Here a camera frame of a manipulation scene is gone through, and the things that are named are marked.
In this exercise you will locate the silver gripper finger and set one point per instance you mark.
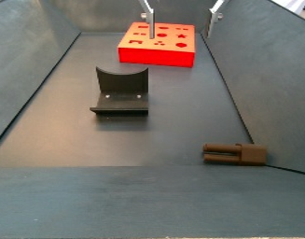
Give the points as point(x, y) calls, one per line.
point(148, 16)
point(215, 15)

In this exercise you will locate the brown three prong object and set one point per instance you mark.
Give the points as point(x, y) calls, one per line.
point(240, 154)

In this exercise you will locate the black curved fixture bracket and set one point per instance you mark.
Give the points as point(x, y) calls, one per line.
point(123, 93)

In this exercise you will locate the red foam shape block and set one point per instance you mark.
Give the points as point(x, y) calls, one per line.
point(172, 47)

